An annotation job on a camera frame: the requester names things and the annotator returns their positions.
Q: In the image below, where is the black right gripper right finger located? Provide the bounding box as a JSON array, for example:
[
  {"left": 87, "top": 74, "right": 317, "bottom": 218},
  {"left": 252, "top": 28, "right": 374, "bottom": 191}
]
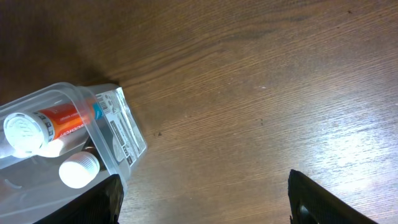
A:
[{"left": 288, "top": 169, "right": 374, "bottom": 224}]

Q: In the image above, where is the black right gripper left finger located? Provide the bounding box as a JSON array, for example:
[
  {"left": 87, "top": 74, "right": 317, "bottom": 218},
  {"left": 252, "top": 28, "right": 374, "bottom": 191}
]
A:
[{"left": 35, "top": 174, "right": 124, "bottom": 224}]

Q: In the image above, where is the dark bottle white cap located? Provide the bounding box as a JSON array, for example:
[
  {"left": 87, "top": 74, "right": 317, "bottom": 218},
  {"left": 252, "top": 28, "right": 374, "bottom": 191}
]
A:
[{"left": 58, "top": 146, "right": 101, "bottom": 189}]

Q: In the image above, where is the orange tube white cap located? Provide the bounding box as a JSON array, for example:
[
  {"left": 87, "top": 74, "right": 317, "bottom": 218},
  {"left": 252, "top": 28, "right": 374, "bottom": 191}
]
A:
[{"left": 2, "top": 101, "right": 104, "bottom": 154}]

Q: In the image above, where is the clear plastic container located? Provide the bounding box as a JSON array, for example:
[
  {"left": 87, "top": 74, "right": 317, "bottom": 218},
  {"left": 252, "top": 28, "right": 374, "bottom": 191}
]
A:
[{"left": 1, "top": 83, "right": 147, "bottom": 223}]

